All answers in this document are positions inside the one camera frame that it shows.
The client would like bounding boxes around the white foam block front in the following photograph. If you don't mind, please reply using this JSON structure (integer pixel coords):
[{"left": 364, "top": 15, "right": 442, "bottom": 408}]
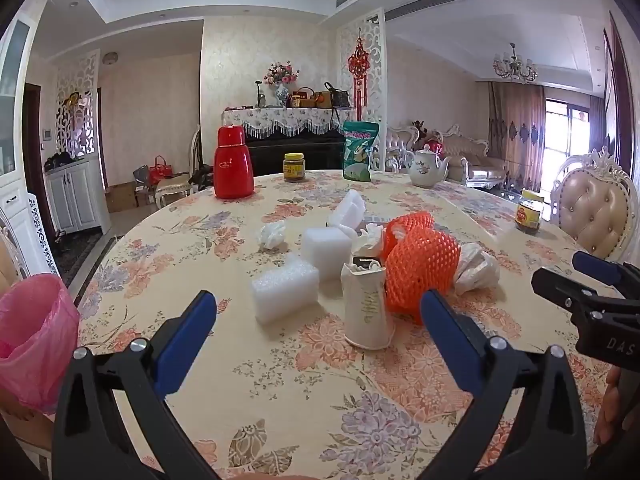
[{"left": 250, "top": 257, "right": 320, "bottom": 325}]

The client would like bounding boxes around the black piano with lace cover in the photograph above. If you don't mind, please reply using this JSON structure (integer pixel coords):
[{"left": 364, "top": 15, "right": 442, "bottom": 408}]
[{"left": 221, "top": 107, "right": 354, "bottom": 177}]

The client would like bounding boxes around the tall white glass cabinet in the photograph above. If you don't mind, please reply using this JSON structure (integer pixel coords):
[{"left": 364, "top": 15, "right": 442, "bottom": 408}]
[{"left": 1, "top": 12, "right": 58, "bottom": 276}]

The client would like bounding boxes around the crumpled white tissue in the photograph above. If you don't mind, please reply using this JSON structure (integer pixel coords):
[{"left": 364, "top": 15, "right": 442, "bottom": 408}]
[{"left": 257, "top": 220, "right": 286, "bottom": 250}]

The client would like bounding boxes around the crumpled white plastic wrapper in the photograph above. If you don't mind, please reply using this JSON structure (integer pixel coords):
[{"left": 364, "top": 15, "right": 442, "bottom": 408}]
[{"left": 454, "top": 243, "right": 500, "bottom": 296}]

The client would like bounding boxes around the white foam block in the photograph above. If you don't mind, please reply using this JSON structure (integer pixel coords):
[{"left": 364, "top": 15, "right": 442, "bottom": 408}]
[
  {"left": 250, "top": 257, "right": 320, "bottom": 325},
  {"left": 300, "top": 226, "right": 352, "bottom": 282},
  {"left": 326, "top": 190, "right": 366, "bottom": 230}
]

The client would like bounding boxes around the beige tufted dining chair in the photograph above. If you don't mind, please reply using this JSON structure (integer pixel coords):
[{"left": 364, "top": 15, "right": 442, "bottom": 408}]
[{"left": 550, "top": 146, "right": 639, "bottom": 261}]

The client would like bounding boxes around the flower vase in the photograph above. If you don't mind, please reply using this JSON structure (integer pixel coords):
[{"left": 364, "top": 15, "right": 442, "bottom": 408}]
[{"left": 262, "top": 61, "right": 299, "bottom": 107}]

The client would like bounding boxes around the cream sofa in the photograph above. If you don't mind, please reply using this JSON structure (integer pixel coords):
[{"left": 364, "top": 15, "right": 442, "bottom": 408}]
[{"left": 386, "top": 122, "right": 506, "bottom": 188}]

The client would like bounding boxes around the floral tablecloth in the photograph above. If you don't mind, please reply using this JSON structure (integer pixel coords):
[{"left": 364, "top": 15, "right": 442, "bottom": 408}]
[{"left": 79, "top": 170, "right": 608, "bottom": 479}]

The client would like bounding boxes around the brown curtain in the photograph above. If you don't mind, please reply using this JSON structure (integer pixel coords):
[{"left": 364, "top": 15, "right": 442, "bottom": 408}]
[{"left": 488, "top": 81, "right": 546, "bottom": 192}]

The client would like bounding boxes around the white porcelain teapot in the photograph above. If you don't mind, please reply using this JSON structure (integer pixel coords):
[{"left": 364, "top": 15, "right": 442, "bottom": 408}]
[{"left": 408, "top": 150, "right": 450, "bottom": 188}]

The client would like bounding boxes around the pink lined trash bin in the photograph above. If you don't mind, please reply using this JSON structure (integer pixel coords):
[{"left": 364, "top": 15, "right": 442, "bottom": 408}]
[{"left": 0, "top": 273, "right": 80, "bottom": 414}]

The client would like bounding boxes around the red chinese knot ornament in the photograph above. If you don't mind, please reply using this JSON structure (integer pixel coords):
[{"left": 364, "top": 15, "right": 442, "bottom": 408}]
[{"left": 347, "top": 35, "right": 371, "bottom": 122}]

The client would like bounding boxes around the chandelier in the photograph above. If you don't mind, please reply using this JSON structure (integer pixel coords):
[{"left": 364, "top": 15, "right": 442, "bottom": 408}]
[{"left": 492, "top": 42, "right": 538, "bottom": 84}]

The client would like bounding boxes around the yellow lid sauce jar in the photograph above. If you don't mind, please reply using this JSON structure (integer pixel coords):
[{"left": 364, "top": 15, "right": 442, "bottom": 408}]
[{"left": 514, "top": 188, "right": 544, "bottom": 234}]

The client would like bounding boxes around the white foam block rear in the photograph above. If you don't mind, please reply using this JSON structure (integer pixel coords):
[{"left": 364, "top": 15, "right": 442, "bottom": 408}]
[{"left": 326, "top": 190, "right": 366, "bottom": 230}]

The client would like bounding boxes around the person right hand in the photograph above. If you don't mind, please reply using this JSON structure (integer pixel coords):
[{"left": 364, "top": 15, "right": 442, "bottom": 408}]
[{"left": 593, "top": 366, "right": 634, "bottom": 445}]

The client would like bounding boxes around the red handbag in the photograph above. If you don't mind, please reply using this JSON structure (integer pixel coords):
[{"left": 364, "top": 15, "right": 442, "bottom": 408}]
[{"left": 149, "top": 155, "right": 174, "bottom": 186}]

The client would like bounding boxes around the cardboard box on floor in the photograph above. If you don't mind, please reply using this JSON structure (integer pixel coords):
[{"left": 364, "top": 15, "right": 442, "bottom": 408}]
[{"left": 105, "top": 182, "right": 138, "bottom": 214}]

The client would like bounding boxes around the cream side chair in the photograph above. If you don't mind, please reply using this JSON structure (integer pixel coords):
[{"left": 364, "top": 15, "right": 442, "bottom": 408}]
[{"left": 154, "top": 128, "right": 203, "bottom": 209}]

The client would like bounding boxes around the green snack bag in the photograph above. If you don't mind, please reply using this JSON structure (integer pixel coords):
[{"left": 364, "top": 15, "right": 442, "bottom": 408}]
[{"left": 343, "top": 122, "right": 380, "bottom": 182}]

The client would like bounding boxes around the white paper carton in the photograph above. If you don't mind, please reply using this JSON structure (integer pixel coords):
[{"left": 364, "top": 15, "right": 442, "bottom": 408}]
[{"left": 341, "top": 257, "right": 395, "bottom": 351}]

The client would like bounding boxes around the white foam block middle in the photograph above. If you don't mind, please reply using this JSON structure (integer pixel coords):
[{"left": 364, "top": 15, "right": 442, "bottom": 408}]
[{"left": 300, "top": 226, "right": 352, "bottom": 282}]

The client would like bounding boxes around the red thermos flask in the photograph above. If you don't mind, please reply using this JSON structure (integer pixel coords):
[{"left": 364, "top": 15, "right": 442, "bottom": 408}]
[{"left": 214, "top": 126, "right": 254, "bottom": 200}]

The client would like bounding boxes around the orange foam fruit net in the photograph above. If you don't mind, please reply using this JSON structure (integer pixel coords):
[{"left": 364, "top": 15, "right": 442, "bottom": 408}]
[{"left": 381, "top": 211, "right": 461, "bottom": 324}]

